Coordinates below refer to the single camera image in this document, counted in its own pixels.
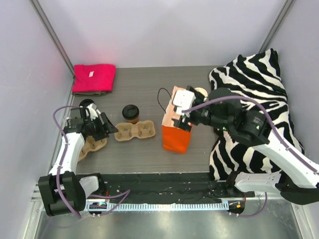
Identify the zebra print blanket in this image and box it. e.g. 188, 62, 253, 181
208, 48, 305, 181

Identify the aluminium front rail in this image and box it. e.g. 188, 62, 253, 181
31, 179, 305, 212

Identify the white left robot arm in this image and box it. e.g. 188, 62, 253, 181
38, 106, 118, 217

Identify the orange paper gift bag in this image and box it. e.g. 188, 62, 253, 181
157, 86, 191, 154

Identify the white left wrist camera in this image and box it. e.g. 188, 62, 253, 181
85, 103, 101, 121

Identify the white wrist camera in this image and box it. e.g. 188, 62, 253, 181
85, 103, 101, 121
172, 90, 195, 115

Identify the brown paper cup innermost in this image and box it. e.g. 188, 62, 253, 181
123, 114, 139, 124

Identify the brown cardboard cup carrier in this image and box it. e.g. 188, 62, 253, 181
78, 136, 107, 162

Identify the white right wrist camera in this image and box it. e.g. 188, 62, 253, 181
172, 90, 195, 115

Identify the black plastic cup lid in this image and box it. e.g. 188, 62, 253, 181
122, 104, 140, 120

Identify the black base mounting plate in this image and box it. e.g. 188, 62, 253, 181
74, 173, 255, 204

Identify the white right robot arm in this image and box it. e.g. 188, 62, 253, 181
172, 86, 319, 205

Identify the folded pink shirt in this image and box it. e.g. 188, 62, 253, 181
72, 64, 116, 95

